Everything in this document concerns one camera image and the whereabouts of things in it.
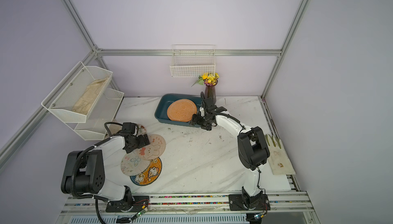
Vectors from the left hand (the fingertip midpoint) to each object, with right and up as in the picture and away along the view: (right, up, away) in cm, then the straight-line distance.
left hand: (142, 146), depth 93 cm
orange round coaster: (+23, +23, +14) cm, 35 cm away
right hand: (+31, +13, -3) cm, 33 cm away
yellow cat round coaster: (+8, -13, -10) cm, 18 cm away
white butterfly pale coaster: (-3, -9, -7) cm, 12 cm away
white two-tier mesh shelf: (-27, +13, -4) cm, 30 cm away
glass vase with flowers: (+42, +42, +5) cm, 60 cm away
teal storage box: (+11, +31, +18) cm, 38 cm away
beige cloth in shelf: (-23, +27, -17) cm, 39 cm away
